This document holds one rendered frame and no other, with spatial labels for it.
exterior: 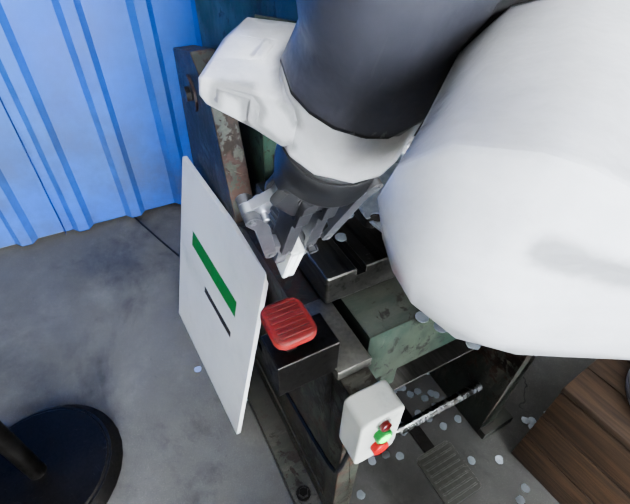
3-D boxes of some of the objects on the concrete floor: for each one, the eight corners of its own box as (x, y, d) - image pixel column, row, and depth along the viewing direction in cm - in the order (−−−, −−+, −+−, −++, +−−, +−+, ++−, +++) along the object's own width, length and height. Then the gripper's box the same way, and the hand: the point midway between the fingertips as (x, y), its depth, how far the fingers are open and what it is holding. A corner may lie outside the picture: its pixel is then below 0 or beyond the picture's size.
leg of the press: (353, 519, 106) (428, 255, 44) (311, 545, 102) (331, 293, 40) (226, 276, 165) (183, 16, 103) (197, 286, 160) (133, 21, 99)
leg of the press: (510, 422, 125) (715, 143, 63) (480, 441, 121) (669, 161, 59) (346, 235, 184) (371, -5, 122) (323, 243, 179) (336, -1, 118)
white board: (236, 434, 120) (265, 272, 85) (178, 312, 151) (182, 155, 116) (240, 433, 121) (270, 271, 86) (181, 311, 151) (186, 155, 116)
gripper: (265, 204, 26) (241, 313, 47) (439, 158, 30) (345, 277, 51) (224, 107, 28) (218, 253, 49) (391, 78, 32) (320, 223, 54)
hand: (288, 253), depth 47 cm, fingers closed
